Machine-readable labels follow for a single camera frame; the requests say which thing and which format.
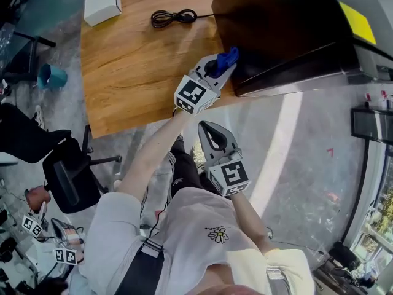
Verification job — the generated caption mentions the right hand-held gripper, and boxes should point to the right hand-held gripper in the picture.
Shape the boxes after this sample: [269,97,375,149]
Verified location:
[197,120,251,198]

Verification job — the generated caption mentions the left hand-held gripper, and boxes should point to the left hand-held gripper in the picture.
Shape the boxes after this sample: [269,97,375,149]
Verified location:
[174,54,238,117]

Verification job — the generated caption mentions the blue cleaning cloth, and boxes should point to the blue cleaning cloth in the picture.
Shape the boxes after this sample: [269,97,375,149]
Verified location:
[216,45,240,80]

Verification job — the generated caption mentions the black mini fridge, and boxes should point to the black mini fridge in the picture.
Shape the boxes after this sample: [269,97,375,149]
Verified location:
[211,0,393,98]

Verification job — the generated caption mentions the person's right forearm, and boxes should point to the person's right forearm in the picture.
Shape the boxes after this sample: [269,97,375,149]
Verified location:
[230,194,276,251]

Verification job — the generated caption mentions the person's left forearm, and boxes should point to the person's left forearm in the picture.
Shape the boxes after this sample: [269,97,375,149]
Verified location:
[118,111,193,202]

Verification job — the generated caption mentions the person's right white sneaker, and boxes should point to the person's right white sneaker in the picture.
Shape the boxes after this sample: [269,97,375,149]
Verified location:
[191,143,206,170]

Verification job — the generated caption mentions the person's black trousers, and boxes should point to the person's black trousers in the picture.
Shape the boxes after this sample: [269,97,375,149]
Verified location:
[168,138,222,198]

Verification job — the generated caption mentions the person's white flower-print t-shirt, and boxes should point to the person's white flower-print t-shirt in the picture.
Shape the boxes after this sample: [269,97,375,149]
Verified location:
[81,186,316,295]

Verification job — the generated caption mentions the white cardboard box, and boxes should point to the white cardboard box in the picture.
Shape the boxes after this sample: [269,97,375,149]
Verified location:
[83,0,123,28]

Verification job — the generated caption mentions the black office chair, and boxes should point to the black office chair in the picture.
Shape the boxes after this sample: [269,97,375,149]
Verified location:
[42,124,123,214]

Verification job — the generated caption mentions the black monitor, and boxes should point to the black monitor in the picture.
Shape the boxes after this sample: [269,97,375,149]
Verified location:
[350,105,393,141]

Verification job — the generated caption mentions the yellow sticker label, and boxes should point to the yellow sticker label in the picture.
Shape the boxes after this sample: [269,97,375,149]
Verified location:
[338,1,377,46]

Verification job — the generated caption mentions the teal waste bin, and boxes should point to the teal waste bin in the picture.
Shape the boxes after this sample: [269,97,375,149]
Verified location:
[37,63,68,90]

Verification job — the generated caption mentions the row of clear plastic bottles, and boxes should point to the row of clear plastic bottles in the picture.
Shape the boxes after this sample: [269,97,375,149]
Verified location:
[363,90,393,110]

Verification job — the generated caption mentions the black coiled power cable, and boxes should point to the black coiled power cable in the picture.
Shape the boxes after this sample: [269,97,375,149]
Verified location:
[150,8,217,30]

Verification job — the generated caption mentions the dark harness strap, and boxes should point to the dark harness strap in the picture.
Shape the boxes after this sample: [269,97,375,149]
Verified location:
[115,238,165,295]
[265,264,295,295]

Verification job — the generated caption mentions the white window frame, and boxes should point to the white window frame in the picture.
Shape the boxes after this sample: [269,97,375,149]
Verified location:
[340,140,393,258]

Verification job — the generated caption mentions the black camera equipment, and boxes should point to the black camera equipment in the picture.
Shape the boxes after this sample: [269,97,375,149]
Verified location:
[329,240,380,288]

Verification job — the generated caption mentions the glass desk with black frame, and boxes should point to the glass desk with black frame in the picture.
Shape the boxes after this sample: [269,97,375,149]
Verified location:
[0,20,57,84]

